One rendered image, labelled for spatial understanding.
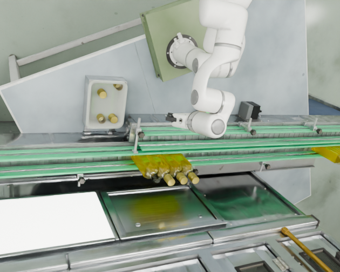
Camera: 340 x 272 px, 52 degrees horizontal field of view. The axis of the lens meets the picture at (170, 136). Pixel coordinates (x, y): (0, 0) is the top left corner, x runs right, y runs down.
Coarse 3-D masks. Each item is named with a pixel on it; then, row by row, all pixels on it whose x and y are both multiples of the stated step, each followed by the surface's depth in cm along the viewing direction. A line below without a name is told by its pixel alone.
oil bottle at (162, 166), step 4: (152, 156) 162; (156, 156) 162; (160, 156) 163; (156, 160) 158; (160, 160) 159; (164, 160) 160; (156, 164) 155; (160, 164) 155; (164, 164) 156; (160, 168) 153; (164, 168) 153; (168, 168) 154; (160, 172) 152; (168, 172) 154; (160, 176) 153
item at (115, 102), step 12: (96, 84) 158; (108, 84) 160; (120, 84) 161; (96, 96) 160; (108, 96) 163; (120, 96) 162; (96, 108) 163; (108, 108) 165; (120, 108) 163; (96, 120) 164; (108, 120) 166; (120, 120) 163
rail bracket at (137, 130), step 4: (132, 124) 158; (136, 124) 159; (132, 128) 159; (136, 128) 153; (140, 128) 154; (136, 132) 153; (140, 132) 150; (136, 136) 155; (140, 136) 150; (136, 140) 156; (136, 144) 157; (136, 148) 158; (136, 152) 157
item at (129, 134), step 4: (128, 120) 163; (132, 120) 164; (128, 124) 163; (128, 128) 163; (128, 132) 163; (132, 132) 162; (128, 136) 163; (132, 136) 163; (128, 140) 163; (132, 140) 164
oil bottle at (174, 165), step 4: (164, 156) 163; (168, 156) 164; (172, 156) 164; (168, 160) 159; (172, 160) 160; (176, 160) 161; (168, 164) 157; (172, 164) 156; (176, 164) 157; (180, 164) 158; (172, 168) 155; (176, 168) 155; (180, 168) 156; (172, 172) 155; (172, 176) 156
